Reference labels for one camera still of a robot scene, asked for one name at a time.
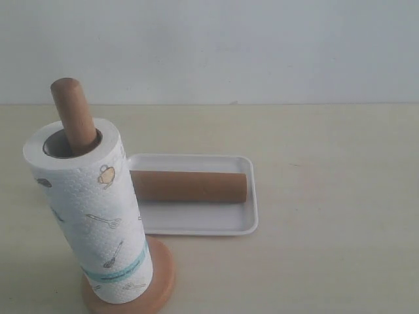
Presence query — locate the brown cardboard tube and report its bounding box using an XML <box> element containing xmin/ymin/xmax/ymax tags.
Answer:
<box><xmin>130</xmin><ymin>170</ymin><xmax>247</xmax><ymax>203</ymax></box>

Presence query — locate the white rectangular tray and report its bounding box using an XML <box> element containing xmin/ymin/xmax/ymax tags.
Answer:
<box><xmin>128</xmin><ymin>154</ymin><xmax>259</xmax><ymax>236</ymax></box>

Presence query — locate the wooden paper towel holder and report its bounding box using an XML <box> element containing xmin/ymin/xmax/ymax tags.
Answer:
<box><xmin>50</xmin><ymin>78</ymin><xmax>175</xmax><ymax>313</ymax></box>

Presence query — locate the printed white paper towel roll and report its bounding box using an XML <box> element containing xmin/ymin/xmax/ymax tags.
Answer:
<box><xmin>23</xmin><ymin>118</ymin><xmax>153</xmax><ymax>304</ymax></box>

